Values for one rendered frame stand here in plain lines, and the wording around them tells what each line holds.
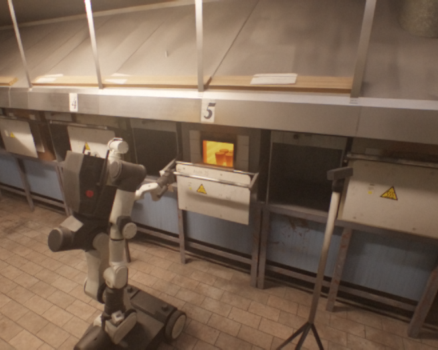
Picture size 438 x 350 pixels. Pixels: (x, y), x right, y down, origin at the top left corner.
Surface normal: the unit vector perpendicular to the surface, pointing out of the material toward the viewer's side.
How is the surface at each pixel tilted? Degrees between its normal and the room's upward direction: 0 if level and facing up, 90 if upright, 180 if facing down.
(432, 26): 90
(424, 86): 33
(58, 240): 62
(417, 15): 90
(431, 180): 90
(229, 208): 90
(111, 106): 80
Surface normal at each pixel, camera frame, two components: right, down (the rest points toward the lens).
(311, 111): -0.40, 0.17
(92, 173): 0.77, 0.15
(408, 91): -0.22, -0.59
